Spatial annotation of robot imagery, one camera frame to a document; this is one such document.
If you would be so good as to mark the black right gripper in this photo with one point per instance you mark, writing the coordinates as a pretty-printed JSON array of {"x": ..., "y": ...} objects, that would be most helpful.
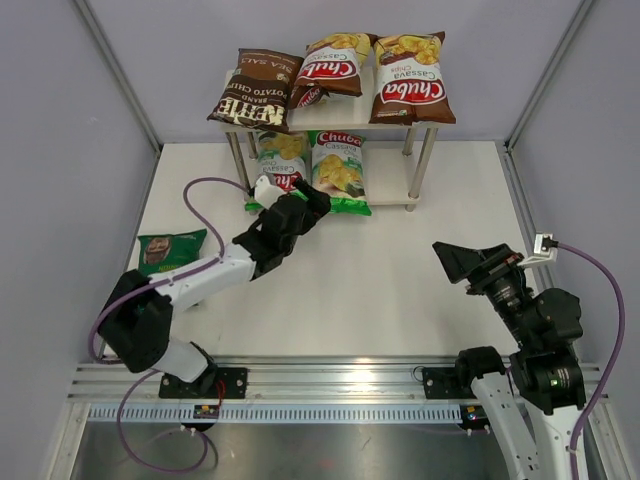
[{"x": 498, "y": 262}]

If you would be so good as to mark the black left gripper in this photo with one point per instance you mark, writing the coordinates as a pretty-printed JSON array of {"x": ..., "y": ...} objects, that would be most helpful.
[{"x": 317, "y": 202}]

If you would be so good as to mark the green Chuba cassava chips bag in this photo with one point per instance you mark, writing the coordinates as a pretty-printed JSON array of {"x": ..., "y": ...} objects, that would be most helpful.
[{"x": 284, "y": 156}]

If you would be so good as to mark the brown Kettle potato chips bag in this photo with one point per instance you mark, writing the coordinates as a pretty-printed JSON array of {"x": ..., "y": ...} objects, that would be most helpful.
[{"x": 257, "y": 94}]

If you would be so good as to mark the brown Chuba bag text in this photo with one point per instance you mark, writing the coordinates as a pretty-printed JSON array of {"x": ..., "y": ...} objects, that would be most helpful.
[{"x": 331, "y": 69}]

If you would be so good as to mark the brown Chuba cassava chips bag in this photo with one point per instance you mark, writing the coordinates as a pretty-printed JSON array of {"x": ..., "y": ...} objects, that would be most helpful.
[{"x": 409, "y": 85}]

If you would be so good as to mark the green Real hand cooked bag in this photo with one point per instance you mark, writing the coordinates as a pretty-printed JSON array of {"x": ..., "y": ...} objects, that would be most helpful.
[{"x": 160, "y": 253}]

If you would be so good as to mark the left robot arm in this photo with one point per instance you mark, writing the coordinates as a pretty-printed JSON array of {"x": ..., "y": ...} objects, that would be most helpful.
[{"x": 136, "y": 320}]

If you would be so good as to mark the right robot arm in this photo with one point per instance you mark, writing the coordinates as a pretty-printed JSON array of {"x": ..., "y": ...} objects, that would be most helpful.
[{"x": 534, "y": 402}]

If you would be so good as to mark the white two-tier shelf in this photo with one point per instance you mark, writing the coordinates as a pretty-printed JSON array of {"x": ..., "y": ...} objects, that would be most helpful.
[{"x": 395, "y": 157}]

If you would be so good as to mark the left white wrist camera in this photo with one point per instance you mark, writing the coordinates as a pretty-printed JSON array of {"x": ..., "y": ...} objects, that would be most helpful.
[{"x": 266, "y": 191}]

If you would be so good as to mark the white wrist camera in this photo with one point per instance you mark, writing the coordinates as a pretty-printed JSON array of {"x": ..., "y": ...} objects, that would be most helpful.
[
  {"x": 545, "y": 251},
  {"x": 266, "y": 191}
]

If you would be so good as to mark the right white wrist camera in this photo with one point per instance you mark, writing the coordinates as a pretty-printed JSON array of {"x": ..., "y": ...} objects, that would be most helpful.
[{"x": 545, "y": 251}]

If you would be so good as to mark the aluminium mounting rail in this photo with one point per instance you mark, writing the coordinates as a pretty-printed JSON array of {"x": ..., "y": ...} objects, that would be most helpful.
[{"x": 270, "y": 383}]

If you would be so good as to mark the white slotted cable duct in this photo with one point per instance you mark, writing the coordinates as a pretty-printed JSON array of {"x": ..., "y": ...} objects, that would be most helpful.
[{"x": 278, "y": 414}]

